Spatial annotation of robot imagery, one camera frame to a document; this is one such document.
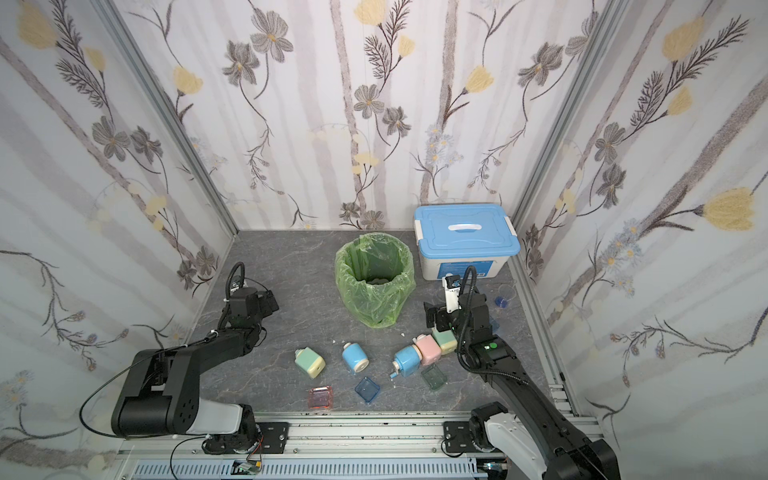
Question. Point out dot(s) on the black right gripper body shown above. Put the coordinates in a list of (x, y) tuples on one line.
[(437, 315)]

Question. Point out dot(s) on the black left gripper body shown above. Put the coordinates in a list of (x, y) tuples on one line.
[(262, 303)]

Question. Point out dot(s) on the green yellow pencil sharpener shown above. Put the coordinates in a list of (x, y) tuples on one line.
[(445, 340)]

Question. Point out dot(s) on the pink pencil sharpener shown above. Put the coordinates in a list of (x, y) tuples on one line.
[(429, 350)]

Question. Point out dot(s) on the blue sharpener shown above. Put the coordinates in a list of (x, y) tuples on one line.
[(406, 362), (355, 357)]

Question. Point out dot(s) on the clear green shavings tray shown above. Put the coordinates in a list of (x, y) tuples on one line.
[(433, 377)]

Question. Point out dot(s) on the clear pink shavings tray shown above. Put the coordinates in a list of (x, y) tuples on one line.
[(320, 398)]

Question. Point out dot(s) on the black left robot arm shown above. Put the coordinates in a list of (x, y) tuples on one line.
[(161, 392)]

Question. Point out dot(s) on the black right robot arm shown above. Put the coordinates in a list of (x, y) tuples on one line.
[(525, 426)]

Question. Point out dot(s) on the green bagged trash bin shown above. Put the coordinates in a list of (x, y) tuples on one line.
[(375, 275)]

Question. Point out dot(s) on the blue lidded storage box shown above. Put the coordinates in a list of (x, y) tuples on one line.
[(452, 237)]

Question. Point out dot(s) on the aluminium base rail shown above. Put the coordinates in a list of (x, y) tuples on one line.
[(357, 445)]

